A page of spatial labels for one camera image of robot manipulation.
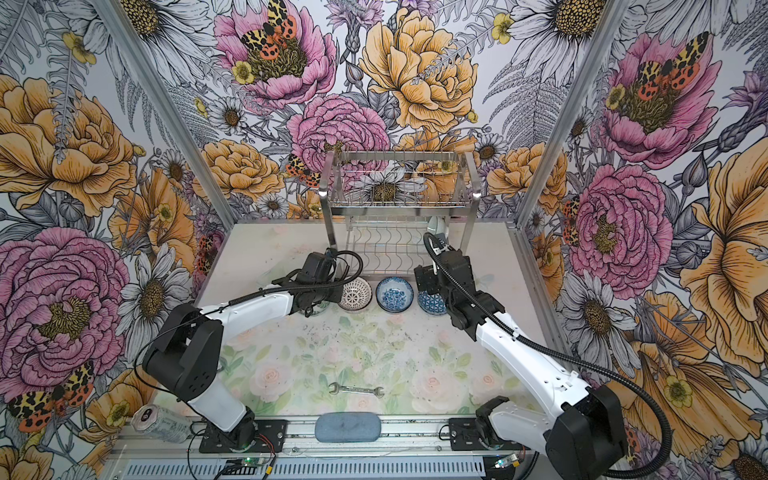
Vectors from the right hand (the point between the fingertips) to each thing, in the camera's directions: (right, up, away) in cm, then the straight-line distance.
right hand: (438, 271), depth 81 cm
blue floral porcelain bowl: (-11, -9, +16) cm, 21 cm away
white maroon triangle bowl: (-24, -9, +16) cm, 30 cm away
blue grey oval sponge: (-23, -37, -8) cm, 45 cm away
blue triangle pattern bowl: (+1, -12, +15) cm, 19 cm away
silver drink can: (-62, -31, -16) cm, 71 cm away
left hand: (-30, -7, +12) cm, 33 cm away
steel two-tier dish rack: (-18, +23, +38) cm, 48 cm away
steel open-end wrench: (-16, -32, 0) cm, 36 cm away
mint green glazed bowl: (+3, +14, +24) cm, 28 cm away
